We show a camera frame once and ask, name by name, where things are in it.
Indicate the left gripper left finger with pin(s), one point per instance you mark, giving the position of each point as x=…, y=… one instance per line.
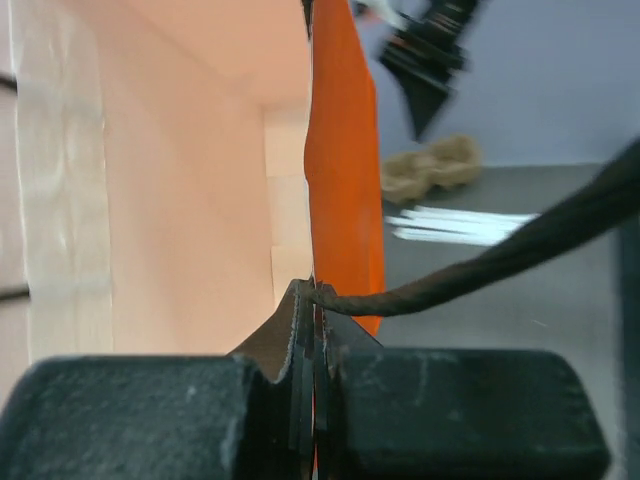
x=244, y=415

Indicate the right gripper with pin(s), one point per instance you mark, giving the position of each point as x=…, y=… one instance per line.
x=422, y=52

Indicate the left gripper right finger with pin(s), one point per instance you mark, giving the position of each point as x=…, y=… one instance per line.
x=448, y=413

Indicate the orange paper gift bag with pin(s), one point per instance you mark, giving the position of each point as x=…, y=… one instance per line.
x=133, y=184

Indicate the brown cardboard cup carrier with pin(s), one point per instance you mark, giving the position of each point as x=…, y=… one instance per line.
x=447, y=163

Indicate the white wrapped straws bundle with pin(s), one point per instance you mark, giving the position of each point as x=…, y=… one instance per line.
x=462, y=227

